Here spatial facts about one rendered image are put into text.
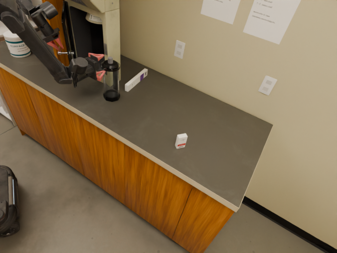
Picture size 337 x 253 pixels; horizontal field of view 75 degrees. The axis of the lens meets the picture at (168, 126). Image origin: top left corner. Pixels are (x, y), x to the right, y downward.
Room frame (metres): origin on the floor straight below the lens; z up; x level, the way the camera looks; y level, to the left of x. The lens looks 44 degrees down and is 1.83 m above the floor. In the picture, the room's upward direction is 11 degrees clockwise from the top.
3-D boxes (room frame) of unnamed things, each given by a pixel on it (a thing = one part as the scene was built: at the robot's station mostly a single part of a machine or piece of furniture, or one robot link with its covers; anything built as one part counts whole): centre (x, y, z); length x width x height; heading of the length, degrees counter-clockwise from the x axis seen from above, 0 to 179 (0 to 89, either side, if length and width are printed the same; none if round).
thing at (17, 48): (1.41, 1.17, 1.02); 0.13 x 0.13 x 0.15
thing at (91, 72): (0.96, 0.46, 1.20); 0.07 x 0.07 x 0.10; 65
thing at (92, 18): (1.36, 0.52, 1.34); 0.18 x 0.18 x 0.05
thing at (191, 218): (1.27, 0.40, 0.45); 2.05 x 0.67 x 0.90; 65
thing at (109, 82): (1.11, 0.39, 1.06); 0.11 x 0.11 x 0.21
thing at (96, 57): (1.03, 0.43, 1.23); 0.09 x 0.07 x 0.07; 155
